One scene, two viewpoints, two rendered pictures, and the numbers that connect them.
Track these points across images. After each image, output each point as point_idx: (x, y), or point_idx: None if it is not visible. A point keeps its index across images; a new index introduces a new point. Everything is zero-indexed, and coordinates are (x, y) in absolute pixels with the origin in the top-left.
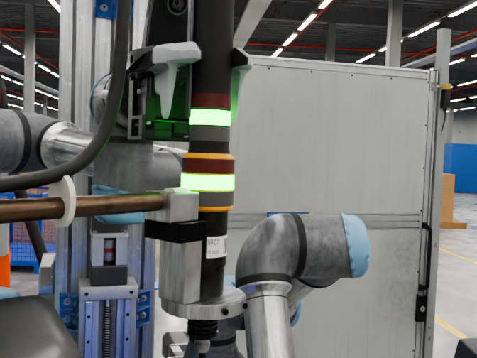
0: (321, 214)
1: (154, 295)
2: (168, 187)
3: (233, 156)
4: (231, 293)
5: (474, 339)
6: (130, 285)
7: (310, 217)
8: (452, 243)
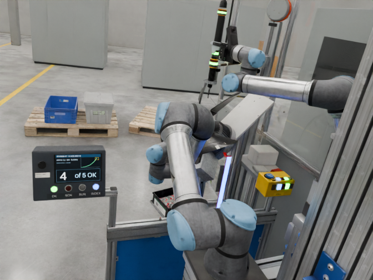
0: (180, 103)
1: (294, 249)
2: (217, 63)
3: (210, 58)
4: (206, 80)
5: (97, 149)
6: (298, 213)
7: (185, 103)
8: None
